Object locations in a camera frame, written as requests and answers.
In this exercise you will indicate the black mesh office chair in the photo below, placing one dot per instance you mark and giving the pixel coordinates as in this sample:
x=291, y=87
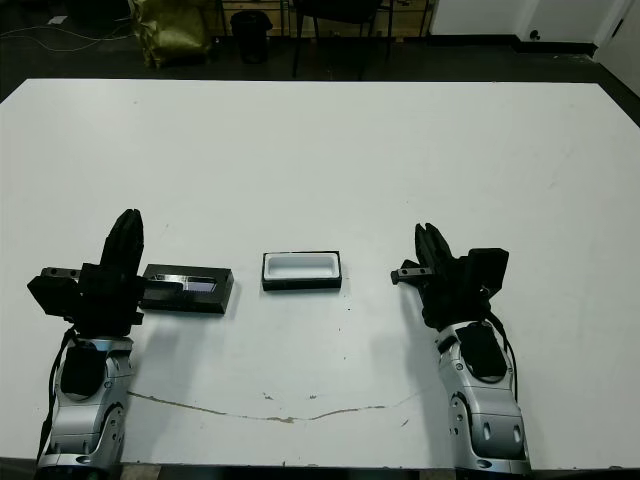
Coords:
x=345, y=45

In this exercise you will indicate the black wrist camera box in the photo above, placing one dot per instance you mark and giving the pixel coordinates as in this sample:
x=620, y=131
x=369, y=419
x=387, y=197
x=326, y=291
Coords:
x=490, y=270
x=52, y=297

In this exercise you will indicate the yellow-green crumpled sack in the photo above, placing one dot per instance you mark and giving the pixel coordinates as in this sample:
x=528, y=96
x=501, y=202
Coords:
x=170, y=30

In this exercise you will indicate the small white floor paper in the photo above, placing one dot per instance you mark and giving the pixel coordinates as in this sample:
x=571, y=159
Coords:
x=58, y=20

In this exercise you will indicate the black box base white inlay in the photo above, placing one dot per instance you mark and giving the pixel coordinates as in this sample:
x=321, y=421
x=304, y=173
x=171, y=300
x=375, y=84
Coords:
x=300, y=284

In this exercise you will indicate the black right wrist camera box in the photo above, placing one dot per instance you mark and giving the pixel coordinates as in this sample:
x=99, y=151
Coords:
x=490, y=270

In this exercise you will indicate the white door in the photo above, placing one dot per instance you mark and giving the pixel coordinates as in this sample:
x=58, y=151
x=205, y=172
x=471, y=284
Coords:
x=625, y=30

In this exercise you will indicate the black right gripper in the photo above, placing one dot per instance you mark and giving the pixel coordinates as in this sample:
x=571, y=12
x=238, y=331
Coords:
x=450, y=295

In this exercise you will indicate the black glossy box lid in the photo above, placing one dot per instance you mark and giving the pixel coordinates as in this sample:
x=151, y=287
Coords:
x=185, y=297

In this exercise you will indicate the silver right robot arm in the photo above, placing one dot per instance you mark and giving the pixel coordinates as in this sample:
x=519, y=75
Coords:
x=490, y=420

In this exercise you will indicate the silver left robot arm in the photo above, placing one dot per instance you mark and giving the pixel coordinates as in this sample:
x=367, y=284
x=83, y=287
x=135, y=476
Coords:
x=85, y=425

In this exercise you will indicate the small black door stopper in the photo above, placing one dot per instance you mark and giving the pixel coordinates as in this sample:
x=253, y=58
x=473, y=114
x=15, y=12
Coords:
x=535, y=34

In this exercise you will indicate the black trash bin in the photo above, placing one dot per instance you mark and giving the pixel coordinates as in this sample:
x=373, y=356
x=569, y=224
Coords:
x=250, y=35

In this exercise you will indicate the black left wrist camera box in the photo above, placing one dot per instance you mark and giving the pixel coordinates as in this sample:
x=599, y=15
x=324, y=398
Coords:
x=52, y=297

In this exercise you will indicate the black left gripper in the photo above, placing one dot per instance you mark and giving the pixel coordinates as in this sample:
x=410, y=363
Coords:
x=110, y=305

